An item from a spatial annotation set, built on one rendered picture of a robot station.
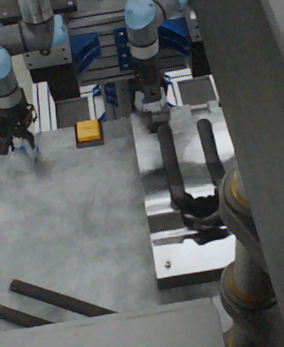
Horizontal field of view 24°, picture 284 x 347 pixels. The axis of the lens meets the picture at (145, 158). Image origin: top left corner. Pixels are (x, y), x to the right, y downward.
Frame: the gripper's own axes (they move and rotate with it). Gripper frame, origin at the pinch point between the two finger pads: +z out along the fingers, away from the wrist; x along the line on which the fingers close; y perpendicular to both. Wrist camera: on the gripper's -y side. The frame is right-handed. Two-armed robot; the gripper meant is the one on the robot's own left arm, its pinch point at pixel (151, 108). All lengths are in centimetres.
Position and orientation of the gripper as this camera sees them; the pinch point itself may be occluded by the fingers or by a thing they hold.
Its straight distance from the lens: 191.6
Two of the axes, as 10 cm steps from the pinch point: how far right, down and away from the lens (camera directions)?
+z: 0.9, 6.2, 7.8
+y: -1.4, -7.7, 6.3
